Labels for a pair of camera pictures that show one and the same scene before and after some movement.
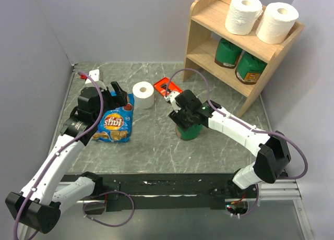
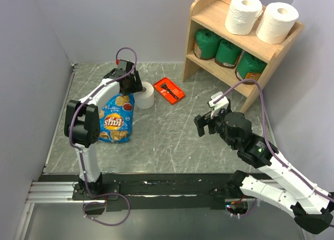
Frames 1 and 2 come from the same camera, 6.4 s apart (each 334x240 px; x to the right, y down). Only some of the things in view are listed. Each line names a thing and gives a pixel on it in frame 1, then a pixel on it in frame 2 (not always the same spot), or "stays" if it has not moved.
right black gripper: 176,117 to 201,121
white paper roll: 144,95 stays
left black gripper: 120,98 to 137,85
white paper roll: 276,22 stays
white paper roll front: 245,11 stays
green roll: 249,69 stays
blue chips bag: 115,125 stays
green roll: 227,54 stays
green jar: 192,133 to 205,44
